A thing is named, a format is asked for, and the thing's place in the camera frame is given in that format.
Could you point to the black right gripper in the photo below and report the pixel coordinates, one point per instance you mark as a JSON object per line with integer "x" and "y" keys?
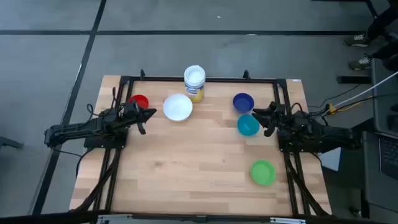
{"x": 276, "y": 117}

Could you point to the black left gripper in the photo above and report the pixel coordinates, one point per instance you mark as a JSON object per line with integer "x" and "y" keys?
{"x": 132, "y": 115}

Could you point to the teal plastic bowl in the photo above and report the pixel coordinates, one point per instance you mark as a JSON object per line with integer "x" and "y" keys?
{"x": 248, "y": 125}

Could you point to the dark blue plastic bowl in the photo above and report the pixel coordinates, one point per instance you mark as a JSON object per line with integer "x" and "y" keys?
{"x": 243, "y": 102}

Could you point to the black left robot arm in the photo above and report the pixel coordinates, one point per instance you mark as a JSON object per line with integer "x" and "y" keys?
{"x": 71, "y": 129}

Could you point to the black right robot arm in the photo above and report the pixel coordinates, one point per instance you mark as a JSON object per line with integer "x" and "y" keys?
{"x": 335, "y": 133}

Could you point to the red plastic bowl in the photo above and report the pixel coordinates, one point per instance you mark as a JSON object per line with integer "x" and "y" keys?
{"x": 142, "y": 101}

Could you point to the white plastic bowl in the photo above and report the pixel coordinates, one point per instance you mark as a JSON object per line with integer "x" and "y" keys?
{"x": 178, "y": 107}

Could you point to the green plastic bowl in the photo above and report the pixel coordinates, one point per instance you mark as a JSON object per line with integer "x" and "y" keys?
{"x": 263, "y": 173}

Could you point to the white yellow wipes canister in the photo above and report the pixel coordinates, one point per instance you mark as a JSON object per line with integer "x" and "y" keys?
{"x": 194, "y": 81}

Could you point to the pale blue box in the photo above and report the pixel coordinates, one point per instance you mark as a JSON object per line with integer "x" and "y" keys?
{"x": 331, "y": 160}

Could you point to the person's shoe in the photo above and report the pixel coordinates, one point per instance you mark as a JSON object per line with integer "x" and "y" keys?
{"x": 360, "y": 63}
{"x": 357, "y": 40}

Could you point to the grey side desk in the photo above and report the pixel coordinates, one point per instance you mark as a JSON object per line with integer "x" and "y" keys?
{"x": 382, "y": 109}

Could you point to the dark laptop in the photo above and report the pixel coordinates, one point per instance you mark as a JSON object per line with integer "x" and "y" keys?
{"x": 390, "y": 155}

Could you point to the person's leg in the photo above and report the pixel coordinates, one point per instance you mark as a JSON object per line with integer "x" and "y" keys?
{"x": 387, "y": 53}
{"x": 382, "y": 21}

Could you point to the grey floor stand foot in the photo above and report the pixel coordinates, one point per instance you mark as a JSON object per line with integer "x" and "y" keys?
{"x": 9, "y": 143}

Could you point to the black table edge bar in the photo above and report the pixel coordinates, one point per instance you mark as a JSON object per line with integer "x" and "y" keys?
{"x": 46, "y": 217}

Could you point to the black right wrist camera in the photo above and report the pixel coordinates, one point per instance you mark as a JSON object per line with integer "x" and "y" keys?
{"x": 269, "y": 130}

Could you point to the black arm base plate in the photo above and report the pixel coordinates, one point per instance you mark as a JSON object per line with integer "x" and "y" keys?
{"x": 292, "y": 148}
{"x": 102, "y": 143}

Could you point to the black aluminium table frame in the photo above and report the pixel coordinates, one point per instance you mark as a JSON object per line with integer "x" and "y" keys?
{"x": 217, "y": 80}

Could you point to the silver metal bracket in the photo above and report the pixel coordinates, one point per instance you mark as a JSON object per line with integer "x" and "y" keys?
{"x": 115, "y": 219}
{"x": 287, "y": 221}

